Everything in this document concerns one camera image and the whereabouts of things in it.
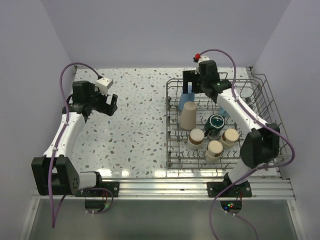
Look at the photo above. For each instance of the beige brown cup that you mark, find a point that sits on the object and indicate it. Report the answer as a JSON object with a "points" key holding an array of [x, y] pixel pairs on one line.
{"points": [[229, 137], [213, 151], [195, 139]]}

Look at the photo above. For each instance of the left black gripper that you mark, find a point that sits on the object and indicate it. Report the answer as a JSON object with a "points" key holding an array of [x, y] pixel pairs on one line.
{"points": [[106, 108]]}

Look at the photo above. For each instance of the right round controller board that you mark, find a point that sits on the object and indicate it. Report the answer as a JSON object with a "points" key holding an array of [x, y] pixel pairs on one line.
{"points": [[232, 206]]}

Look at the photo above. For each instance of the tall beige cup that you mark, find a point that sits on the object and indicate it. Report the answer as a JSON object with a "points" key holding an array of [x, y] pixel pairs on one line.
{"points": [[188, 116]]}

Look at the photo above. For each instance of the beige brown cup left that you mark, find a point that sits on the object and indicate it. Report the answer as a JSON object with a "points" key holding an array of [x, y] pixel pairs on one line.
{"points": [[195, 139]]}

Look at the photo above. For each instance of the grey wire dish rack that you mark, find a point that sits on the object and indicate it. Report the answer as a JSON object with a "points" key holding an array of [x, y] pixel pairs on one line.
{"points": [[256, 94]]}

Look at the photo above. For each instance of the beige brown cup middle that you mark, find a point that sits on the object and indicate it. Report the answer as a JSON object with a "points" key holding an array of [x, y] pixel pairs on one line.
{"points": [[213, 151]]}

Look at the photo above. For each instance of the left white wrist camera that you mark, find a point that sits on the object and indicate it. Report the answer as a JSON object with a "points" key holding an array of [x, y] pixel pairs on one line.
{"points": [[104, 84]]}

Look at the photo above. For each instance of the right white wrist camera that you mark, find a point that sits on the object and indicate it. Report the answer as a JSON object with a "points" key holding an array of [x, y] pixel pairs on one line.
{"points": [[198, 58]]}

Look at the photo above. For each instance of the left round controller board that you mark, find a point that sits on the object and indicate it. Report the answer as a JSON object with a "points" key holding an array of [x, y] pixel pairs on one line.
{"points": [[97, 205]]}

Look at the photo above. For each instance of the dark green mug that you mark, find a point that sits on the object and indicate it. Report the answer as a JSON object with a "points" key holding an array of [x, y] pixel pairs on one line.
{"points": [[214, 124]]}

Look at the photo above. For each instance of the beige brown cup right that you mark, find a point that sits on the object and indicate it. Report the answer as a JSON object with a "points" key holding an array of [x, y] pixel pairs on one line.
{"points": [[229, 137]]}

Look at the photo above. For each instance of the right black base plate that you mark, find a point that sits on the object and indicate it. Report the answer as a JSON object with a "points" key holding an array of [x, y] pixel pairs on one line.
{"points": [[241, 190]]}

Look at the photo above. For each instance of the blue plastic cup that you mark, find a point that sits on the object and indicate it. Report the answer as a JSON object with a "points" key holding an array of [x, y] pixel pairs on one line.
{"points": [[186, 97]]}

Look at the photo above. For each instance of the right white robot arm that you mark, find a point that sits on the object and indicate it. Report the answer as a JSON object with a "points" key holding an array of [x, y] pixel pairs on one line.
{"points": [[262, 141]]}

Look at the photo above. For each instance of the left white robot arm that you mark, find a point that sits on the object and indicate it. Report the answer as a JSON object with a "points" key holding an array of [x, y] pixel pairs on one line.
{"points": [[54, 173]]}

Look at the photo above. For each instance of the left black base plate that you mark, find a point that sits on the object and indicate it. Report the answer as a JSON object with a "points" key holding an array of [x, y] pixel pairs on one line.
{"points": [[106, 188]]}

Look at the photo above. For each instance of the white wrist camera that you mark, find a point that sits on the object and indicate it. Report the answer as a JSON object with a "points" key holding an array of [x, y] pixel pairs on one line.
{"points": [[198, 58], [104, 84]]}

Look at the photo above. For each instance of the round controller board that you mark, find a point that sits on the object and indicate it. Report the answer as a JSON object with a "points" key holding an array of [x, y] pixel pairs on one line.
{"points": [[97, 205], [232, 206]]}

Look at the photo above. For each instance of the light blue ceramic mug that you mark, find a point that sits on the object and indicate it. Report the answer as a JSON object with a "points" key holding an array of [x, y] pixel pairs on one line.
{"points": [[223, 112]]}

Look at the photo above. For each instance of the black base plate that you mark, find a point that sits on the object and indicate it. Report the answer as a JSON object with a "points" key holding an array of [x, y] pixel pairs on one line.
{"points": [[241, 190], [106, 188]]}

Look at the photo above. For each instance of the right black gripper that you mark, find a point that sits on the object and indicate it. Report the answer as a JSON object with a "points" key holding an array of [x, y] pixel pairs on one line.
{"points": [[190, 76]]}

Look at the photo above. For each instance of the aluminium mounting rail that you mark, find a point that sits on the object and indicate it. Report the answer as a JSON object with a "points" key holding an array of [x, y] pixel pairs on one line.
{"points": [[196, 189]]}

